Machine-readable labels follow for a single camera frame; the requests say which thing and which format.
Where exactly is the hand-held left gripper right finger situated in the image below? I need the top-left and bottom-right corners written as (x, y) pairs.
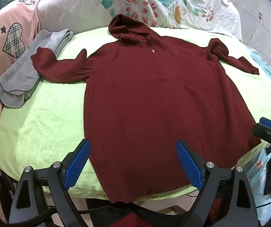
top-left (176, 140), bottom-right (260, 227)

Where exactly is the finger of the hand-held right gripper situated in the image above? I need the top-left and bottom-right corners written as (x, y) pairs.
top-left (252, 117), bottom-right (271, 145)

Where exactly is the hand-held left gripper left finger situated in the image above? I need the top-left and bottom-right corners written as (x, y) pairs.
top-left (9, 139), bottom-right (92, 227)

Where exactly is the maroon hooded knit sweater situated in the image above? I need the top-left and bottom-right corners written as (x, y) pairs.
top-left (31, 14), bottom-right (262, 204)

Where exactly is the light green bed sheet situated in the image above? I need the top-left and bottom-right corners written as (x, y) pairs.
top-left (0, 26), bottom-right (271, 200)

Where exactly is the light blue floral sheet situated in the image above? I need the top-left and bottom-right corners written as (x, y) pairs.
top-left (230, 45), bottom-right (271, 210)

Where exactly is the dark red patterned cloth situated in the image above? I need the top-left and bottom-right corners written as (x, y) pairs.
top-left (115, 197), bottom-right (229, 227)

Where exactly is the grey folded cloth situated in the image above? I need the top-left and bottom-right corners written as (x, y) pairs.
top-left (0, 29), bottom-right (74, 109)

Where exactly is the pink garment with heart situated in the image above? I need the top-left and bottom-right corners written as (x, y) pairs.
top-left (0, 0), bottom-right (41, 223)

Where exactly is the white floral quilt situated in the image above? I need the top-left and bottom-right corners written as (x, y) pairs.
top-left (37, 0), bottom-right (243, 43)

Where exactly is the thin wall cable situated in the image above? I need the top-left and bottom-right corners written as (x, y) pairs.
top-left (244, 11), bottom-right (264, 46)

